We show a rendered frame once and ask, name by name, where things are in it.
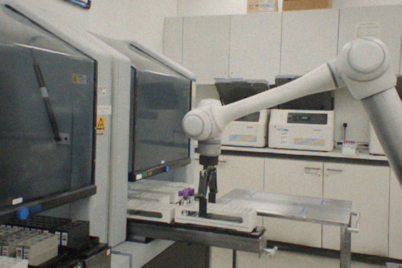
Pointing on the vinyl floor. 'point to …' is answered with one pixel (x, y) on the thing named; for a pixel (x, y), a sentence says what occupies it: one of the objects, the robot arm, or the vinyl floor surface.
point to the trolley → (344, 213)
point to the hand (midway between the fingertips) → (207, 208)
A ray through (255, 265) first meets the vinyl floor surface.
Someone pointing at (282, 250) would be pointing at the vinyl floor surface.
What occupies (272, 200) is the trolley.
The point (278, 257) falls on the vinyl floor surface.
